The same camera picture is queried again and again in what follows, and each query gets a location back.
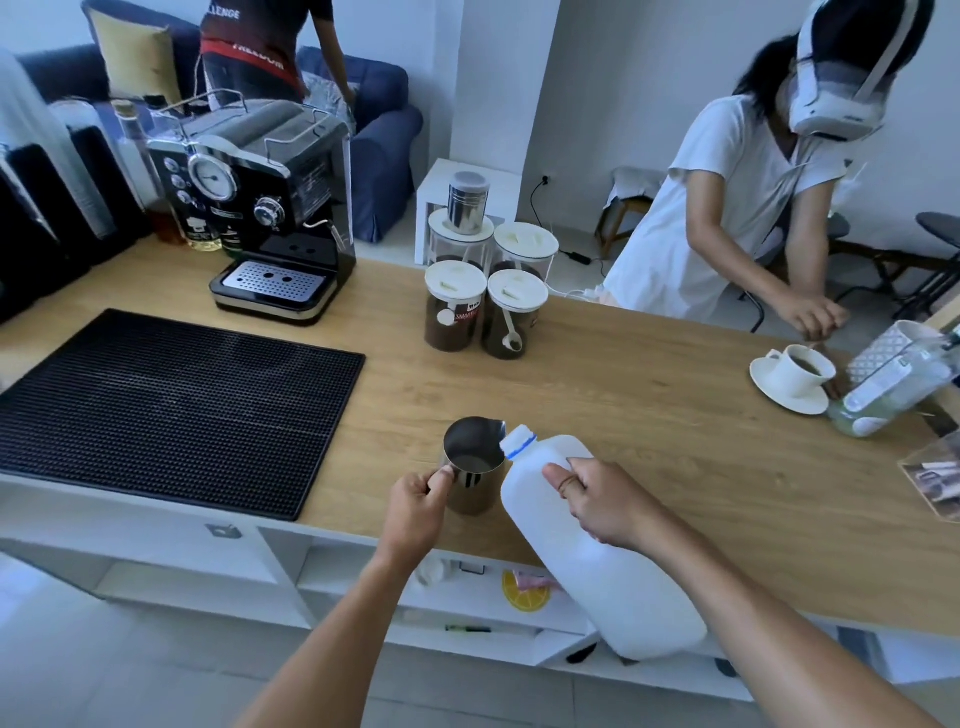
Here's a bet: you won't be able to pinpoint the person's right hand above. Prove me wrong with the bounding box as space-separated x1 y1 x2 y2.
541 457 663 554

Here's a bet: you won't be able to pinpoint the person's left hand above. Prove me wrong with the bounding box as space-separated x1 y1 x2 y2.
377 464 459 561

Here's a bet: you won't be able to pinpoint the steel milk pitcher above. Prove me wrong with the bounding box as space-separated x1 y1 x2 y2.
441 417 510 517

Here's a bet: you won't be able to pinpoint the white plastic milk jug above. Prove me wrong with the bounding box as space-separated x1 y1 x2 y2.
499 423 709 663

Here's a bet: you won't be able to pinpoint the person's right forearm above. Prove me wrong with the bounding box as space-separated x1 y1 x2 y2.
628 510 948 728

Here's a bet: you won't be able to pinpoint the person's left forearm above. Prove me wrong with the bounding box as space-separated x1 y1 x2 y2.
234 541 436 728

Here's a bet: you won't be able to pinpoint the yellow lemon slice coaster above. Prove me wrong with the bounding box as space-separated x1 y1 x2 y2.
501 570 553 615

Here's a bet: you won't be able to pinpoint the clear canister with white spoon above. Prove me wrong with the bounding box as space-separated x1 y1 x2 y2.
480 268 551 362

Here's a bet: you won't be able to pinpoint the clear canister of ground coffee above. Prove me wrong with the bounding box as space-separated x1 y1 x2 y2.
423 259 489 354

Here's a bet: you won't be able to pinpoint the white saucer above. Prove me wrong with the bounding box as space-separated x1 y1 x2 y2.
749 354 833 417

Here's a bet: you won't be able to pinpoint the clear canister with white lid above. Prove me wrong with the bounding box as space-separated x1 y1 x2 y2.
488 221 561 285
426 207 497 276

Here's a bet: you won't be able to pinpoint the white coffee cup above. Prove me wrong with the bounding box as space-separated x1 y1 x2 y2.
764 343 838 399

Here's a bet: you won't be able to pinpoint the white shelf unit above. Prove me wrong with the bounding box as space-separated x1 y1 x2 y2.
0 471 960 708

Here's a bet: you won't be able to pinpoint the white side table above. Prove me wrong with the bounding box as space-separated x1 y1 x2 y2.
414 157 525 269

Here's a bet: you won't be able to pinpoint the wooden stool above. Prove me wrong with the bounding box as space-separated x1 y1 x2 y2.
595 165 669 261

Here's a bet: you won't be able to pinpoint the steel shaker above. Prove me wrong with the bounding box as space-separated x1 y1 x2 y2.
447 171 492 228

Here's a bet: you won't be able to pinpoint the black rubber bar mat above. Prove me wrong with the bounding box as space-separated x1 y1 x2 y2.
0 308 368 523

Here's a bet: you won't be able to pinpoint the blue sofa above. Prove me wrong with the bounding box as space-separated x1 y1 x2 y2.
13 43 426 246

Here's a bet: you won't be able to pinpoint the clear water pitcher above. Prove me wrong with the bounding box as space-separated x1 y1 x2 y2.
828 328 960 441

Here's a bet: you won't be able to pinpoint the black steel espresso machine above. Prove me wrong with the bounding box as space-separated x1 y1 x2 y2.
145 89 360 328

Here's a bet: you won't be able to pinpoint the white patterned cup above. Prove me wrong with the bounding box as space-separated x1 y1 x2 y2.
845 319 946 393

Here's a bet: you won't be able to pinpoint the black stool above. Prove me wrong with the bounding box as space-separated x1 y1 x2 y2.
892 211 960 324

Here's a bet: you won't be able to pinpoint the black chair backs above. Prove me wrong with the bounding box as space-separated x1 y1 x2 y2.
0 123 153 325

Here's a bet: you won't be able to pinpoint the yellow cushion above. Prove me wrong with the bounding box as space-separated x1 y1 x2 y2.
80 0 186 111

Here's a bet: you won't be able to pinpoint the white head-worn camera rig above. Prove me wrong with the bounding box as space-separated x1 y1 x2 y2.
775 0 939 143

